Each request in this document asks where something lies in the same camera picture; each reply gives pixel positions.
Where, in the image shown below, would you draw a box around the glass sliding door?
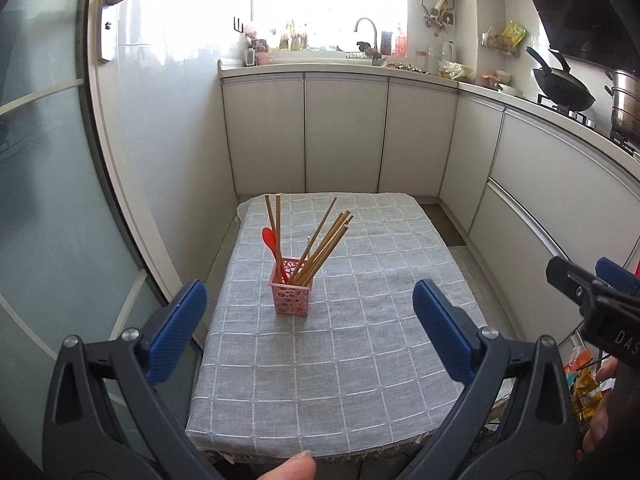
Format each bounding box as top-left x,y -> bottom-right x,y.
1,0 -> 160,462

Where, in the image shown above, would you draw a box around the grey checked tablecloth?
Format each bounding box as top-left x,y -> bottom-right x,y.
186,193 -> 511,463

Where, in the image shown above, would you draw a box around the yellow snack bag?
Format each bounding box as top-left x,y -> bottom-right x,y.
499,21 -> 527,53

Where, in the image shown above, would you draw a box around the red plastic spoon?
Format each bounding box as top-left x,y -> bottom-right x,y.
262,228 -> 288,284

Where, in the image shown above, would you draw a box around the chrome kitchen faucet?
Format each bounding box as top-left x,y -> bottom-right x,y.
354,16 -> 384,66

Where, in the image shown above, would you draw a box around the person's right hand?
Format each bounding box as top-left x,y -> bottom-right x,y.
582,356 -> 618,454

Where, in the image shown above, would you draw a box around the steel stock pot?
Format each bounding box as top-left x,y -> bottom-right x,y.
604,70 -> 639,139

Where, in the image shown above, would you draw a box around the red bottle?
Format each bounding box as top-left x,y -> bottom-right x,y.
394,23 -> 408,58

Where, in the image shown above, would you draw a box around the black wok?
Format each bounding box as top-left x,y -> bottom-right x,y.
525,46 -> 596,112

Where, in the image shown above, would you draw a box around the wooden chopstick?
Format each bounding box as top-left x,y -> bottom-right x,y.
292,210 -> 352,285
302,223 -> 348,286
274,194 -> 286,284
288,197 -> 337,285
295,213 -> 355,286
265,194 -> 276,231

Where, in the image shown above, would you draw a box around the person's left hand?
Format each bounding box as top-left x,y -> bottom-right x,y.
258,450 -> 317,480

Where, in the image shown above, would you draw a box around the black range hood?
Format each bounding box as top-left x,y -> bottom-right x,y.
533,0 -> 639,73

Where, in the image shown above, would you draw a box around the white kitchen cabinets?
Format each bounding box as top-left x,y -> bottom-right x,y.
219,64 -> 639,337

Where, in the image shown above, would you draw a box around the pink perforated utensil basket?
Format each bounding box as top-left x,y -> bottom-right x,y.
269,266 -> 311,318

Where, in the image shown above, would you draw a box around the door handle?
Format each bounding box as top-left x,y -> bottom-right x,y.
98,0 -> 125,63

